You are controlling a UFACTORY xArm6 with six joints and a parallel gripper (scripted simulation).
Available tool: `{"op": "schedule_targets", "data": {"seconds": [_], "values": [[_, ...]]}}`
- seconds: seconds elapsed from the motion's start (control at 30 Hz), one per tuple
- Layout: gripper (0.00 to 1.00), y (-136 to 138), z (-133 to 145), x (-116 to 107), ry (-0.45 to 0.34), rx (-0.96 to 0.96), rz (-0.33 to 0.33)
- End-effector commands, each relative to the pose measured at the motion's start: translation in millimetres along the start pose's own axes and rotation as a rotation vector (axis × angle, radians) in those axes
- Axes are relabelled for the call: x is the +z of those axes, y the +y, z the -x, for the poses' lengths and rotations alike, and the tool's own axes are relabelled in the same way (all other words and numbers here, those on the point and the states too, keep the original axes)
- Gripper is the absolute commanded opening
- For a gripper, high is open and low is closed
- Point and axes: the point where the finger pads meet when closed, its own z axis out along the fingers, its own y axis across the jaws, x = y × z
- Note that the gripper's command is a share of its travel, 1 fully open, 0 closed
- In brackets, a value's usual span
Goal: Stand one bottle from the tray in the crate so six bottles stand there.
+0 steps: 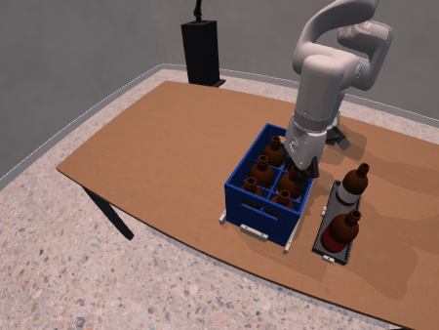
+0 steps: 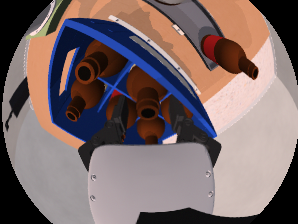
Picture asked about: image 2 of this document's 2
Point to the blue plastic bottle crate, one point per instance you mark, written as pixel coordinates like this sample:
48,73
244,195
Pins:
78,33

